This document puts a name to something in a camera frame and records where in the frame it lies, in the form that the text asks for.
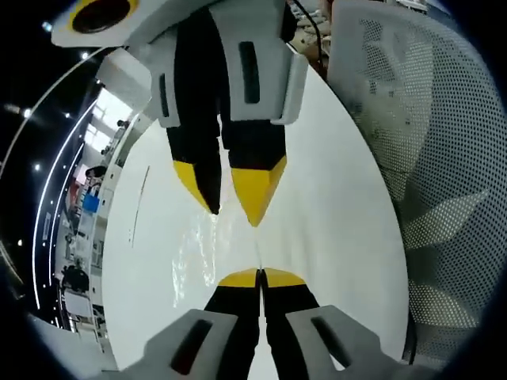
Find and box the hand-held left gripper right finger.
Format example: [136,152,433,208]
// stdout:
[261,268,417,380]

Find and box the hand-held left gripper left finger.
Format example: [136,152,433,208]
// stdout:
[118,268,262,380]

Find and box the clear food packaging bag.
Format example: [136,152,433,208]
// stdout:
[170,205,267,310]

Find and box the large black bag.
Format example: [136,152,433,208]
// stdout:
[62,264,91,295]

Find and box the slim white square pillar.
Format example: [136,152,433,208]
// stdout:
[96,50,154,116]

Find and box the blue storage box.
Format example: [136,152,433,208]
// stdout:
[82,193,101,215]

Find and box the long white counter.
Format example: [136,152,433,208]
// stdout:
[89,112,138,353]

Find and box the white box appliance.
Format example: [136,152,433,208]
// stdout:
[64,291,95,318]

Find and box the grey mesh office chair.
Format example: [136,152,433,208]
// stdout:
[326,0,505,367]

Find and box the black cable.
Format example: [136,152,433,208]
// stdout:
[292,0,330,73]

